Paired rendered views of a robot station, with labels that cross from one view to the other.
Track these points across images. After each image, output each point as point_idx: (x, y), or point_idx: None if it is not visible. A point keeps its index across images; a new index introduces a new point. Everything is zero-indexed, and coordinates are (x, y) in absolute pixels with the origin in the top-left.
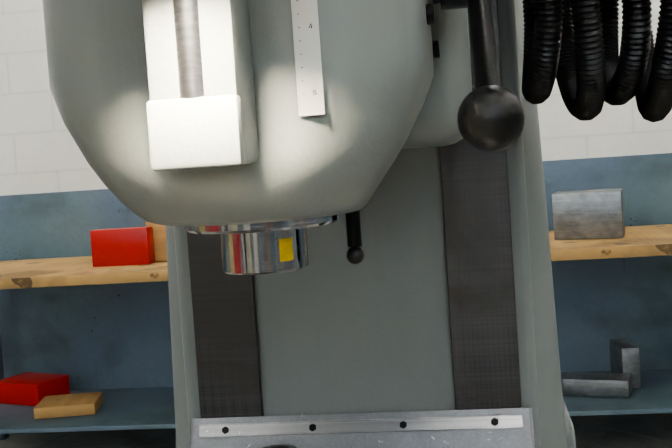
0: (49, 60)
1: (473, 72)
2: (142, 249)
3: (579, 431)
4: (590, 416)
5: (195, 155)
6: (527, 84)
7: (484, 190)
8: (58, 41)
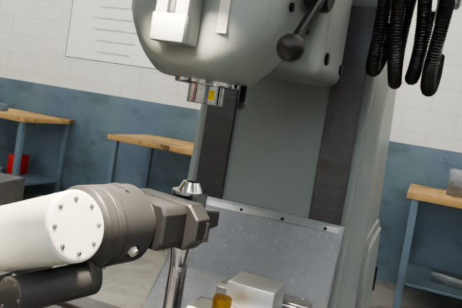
0: None
1: (354, 60)
2: None
3: (436, 303)
4: (445, 298)
5: (166, 35)
6: (366, 64)
7: (346, 117)
8: None
